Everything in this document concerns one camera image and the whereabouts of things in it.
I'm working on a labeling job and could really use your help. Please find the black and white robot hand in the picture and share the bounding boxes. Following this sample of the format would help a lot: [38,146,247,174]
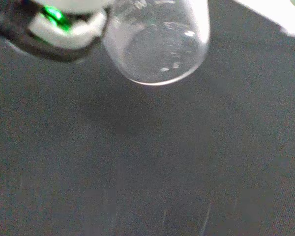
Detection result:
[0,0,113,63]

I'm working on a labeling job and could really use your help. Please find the black bench cloth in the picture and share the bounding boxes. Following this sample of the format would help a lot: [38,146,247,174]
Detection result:
[0,0,295,236]

